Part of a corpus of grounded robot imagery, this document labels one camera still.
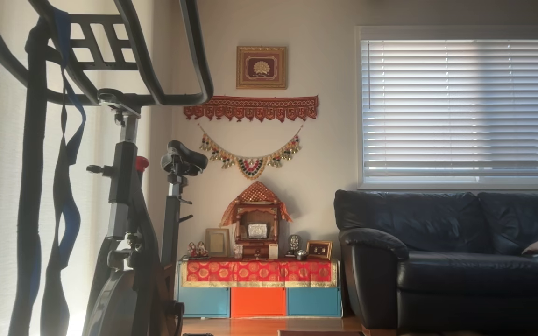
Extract small wooden shrine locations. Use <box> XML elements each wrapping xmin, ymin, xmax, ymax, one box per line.
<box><xmin>219</xmin><ymin>181</ymin><xmax>293</xmax><ymax>259</ymax></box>

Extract small gold framed picture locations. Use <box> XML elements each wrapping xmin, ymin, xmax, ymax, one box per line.
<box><xmin>306</xmin><ymin>240</ymin><xmax>333</xmax><ymax>260</ymax></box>

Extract red and gold cloth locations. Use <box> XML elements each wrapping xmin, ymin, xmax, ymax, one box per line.
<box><xmin>180</xmin><ymin>258</ymin><xmax>339</xmax><ymax>288</ymax></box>

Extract small colourful figurines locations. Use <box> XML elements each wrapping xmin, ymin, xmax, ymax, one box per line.
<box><xmin>187</xmin><ymin>241</ymin><xmax>210</xmax><ymax>259</ymax></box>

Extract blue and orange cabinet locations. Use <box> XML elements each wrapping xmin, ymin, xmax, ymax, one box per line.
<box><xmin>174</xmin><ymin>260</ymin><xmax>343</xmax><ymax>319</ymax></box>

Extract black exercise bike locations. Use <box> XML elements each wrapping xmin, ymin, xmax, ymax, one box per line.
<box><xmin>0</xmin><ymin>0</ymin><xmax>214</xmax><ymax>336</ymax></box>

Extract black leather sofa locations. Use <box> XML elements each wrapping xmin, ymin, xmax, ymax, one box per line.
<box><xmin>334</xmin><ymin>189</ymin><xmax>538</xmax><ymax>336</ymax></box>

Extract white window blind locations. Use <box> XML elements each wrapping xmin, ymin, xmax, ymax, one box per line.
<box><xmin>357</xmin><ymin>26</ymin><xmax>538</xmax><ymax>189</ymax></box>

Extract white curtain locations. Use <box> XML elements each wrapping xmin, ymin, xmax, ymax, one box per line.
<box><xmin>0</xmin><ymin>0</ymin><xmax>157</xmax><ymax>336</ymax></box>

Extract beaded wall garland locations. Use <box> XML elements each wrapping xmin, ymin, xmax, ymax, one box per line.
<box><xmin>198</xmin><ymin>124</ymin><xmax>304</xmax><ymax>181</ymax></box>

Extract red embroidered wall hanging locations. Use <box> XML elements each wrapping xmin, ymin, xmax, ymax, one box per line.
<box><xmin>184</xmin><ymin>95</ymin><xmax>319</xmax><ymax>123</ymax></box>

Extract beige photo frame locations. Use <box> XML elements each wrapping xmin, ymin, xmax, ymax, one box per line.
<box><xmin>205</xmin><ymin>228</ymin><xmax>230</xmax><ymax>257</ymax></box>

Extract gold framed wall picture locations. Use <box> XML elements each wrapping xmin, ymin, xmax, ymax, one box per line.
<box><xmin>236</xmin><ymin>46</ymin><xmax>288</xmax><ymax>90</ymax></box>

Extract blue and black strap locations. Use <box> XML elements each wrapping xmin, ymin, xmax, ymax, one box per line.
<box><xmin>40</xmin><ymin>7</ymin><xmax>87</xmax><ymax>336</ymax></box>

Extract black hanging strap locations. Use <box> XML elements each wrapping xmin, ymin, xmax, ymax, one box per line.
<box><xmin>8</xmin><ymin>16</ymin><xmax>49</xmax><ymax>336</ymax></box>

